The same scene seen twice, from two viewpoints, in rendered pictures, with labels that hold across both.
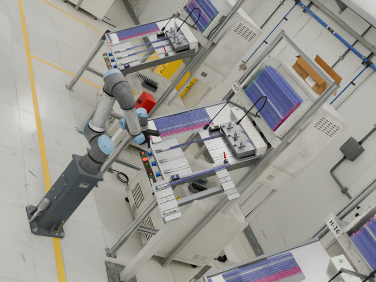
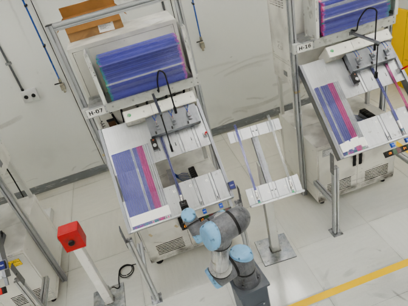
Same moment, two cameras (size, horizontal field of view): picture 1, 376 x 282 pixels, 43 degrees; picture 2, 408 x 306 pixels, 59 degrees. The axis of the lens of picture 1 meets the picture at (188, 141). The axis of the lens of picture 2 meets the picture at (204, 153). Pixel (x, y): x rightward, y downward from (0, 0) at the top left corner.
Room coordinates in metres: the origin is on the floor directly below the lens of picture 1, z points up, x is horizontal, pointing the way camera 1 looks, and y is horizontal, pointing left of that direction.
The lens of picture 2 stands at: (2.04, 1.48, 2.26)
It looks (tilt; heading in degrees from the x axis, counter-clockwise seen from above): 33 degrees down; 303
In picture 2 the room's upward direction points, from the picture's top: 14 degrees counter-clockwise
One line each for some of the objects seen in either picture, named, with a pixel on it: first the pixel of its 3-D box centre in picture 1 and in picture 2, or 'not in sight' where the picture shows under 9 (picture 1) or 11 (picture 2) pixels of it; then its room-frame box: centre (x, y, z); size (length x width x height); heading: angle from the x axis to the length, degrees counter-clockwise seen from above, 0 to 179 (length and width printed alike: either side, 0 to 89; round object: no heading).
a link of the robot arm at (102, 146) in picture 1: (102, 147); (241, 259); (2.68, 0.38, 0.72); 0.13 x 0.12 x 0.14; 55
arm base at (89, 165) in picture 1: (92, 161); (245, 272); (2.68, 0.37, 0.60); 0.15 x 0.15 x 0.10
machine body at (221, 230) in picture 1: (182, 208); (177, 201); (3.57, -0.33, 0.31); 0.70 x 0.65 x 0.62; 40
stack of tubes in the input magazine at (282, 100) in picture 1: (275, 98); (142, 67); (3.45, -0.28, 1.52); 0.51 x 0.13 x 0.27; 40
